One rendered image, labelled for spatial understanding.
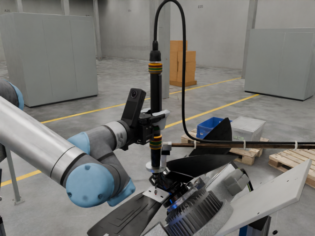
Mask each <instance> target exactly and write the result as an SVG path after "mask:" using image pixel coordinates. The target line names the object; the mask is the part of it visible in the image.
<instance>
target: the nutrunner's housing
mask: <svg viewBox="0 0 315 236"><path fill-rule="evenodd" d="M150 61H161V52H160V51H159V50H158V41H153V43H152V51H150ZM150 157H151V166H152V167H159V166H160V159H161V149H150ZM152 174H153V175H155V176H156V175H159V173H152Z"/></svg>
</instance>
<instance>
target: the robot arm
mask: <svg viewBox="0 0 315 236"><path fill-rule="evenodd" d="M145 96H146V92H145V91H144V90H142V89H141V88H131V89H130V92H129V95H128V98H127V102H126V105H125V108H124V111H123V114H122V117H121V120H117V121H112V122H109V123H107V124H104V125H101V126H99V127H96V128H93V129H90V130H88V131H85V132H80V133H79V134H77V135H74V136H73V137H70V138H68V139H67V140H66V139H64V138H62V137H61V136H59V135H58V134H57V133H55V132H54V131H52V130H51V129H49V128H48V127H46V126H45V125H43V124H41V123H40V122H38V121H37V120H35V119H34V118H33V117H31V116H30V115H28V114H27V113H25V112H24V111H23V108H24V100H23V95H22V93H21V92H20V90H19V89H18V88H17V87H16V86H14V85H13V84H11V83H10V82H8V81H7V80H4V79H1V78H0V143H1V144H2V145H4V146H5V147H7V148H8V149H10V150H11V151H12V152H14V153H15V154H17V155H18V156H20V157H21V158H22V159H24V160H25V161H27V162H28V163H29V164H31V165H32V166H34V167H35V168H37V169H38V170H39V171H41V172H42V173H44V174H45V175H47V176H48V177H49V178H51V179H52V180H54V181H55V182H56V183H58V184H60V185H61V186H63V187H64V188H65V189H66V192H67V194H68V197H69V199H70V200H71V201H72V202H73V203H74V204H75V205H77V206H79V207H84V208H88V207H95V206H99V205H101V204H103V203H105V202H107V203H108V205H109V206H111V207H114V206H116V205H117V204H119V203H120V202H121V201H123V200H124V199H126V198H127V197H128V196H130V195H131V194H133V193H134V192H135V186H134V184H133V182H132V180H131V177H130V176H128V174H127V172H126V171H125V170H124V168H123V166H122V165H121V163H120V162H119V160H118V158H117V157H116V155H115V154H114V152H113V151H114V150H116V149H118V148H119V149H122V150H124V151H126V150H128V146H129V145H131V144H133V143H135V144H140V145H145V144H147V143H149V142H151V141H153V140H154V128H153V127H152V125H153V126H156V125H158V126H159V128H160V130H163V129H164V128H165V124H166V119H167V117H168V116H169V115H170V111H168V110H164V111H160V112H157V113H152V116H151V115H150V108H146V109H142V106H143V102H144V100H145ZM149 139H151V140H150V141H148V142H146V141H147V140H149Z"/></svg>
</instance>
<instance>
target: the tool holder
mask: <svg viewBox="0 0 315 236"><path fill-rule="evenodd" d="M168 142H169V143H168V144H163V146H162V148H161V161H160V166H159V167H152V166H151V161H150V162H148V163H147V164H146V170H147V171H149V172H152V173H160V172H162V171H164V170H165V168H166V155H170V151H171V150H172V144H171V141H168Z"/></svg>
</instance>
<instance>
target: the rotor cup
mask: <svg viewBox="0 0 315 236"><path fill-rule="evenodd" d="M167 172H168V170H167V169H165V170H164V171H162V172H160V173H159V175H158V176H157V188H159V189H161V190H164V191H166V192H168V193H170V196H171V197H170V198H169V199H168V200H167V201H165V202H164V203H163V206H164V207H165V208H167V207H169V206H170V205H171V204H173V203H174V202H175V201H177V200H178V199H179V198H180V197H182V196H183V195H184V194H185V193H186V192H188V191H189V190H190V189H191V188H192V187H193V186H194V184H193V183H192V182H188V183H187V184H184V183H183V182H177V181H176V180H172V179H169V178H166V177H165V176H166V173H167ZM152 179H153V180H154V179H155V178H154V175H152V176H151V177H150V178H149V182H150V183H151V184H152V186H155V183H154V182H153V181H152Z"/></svg>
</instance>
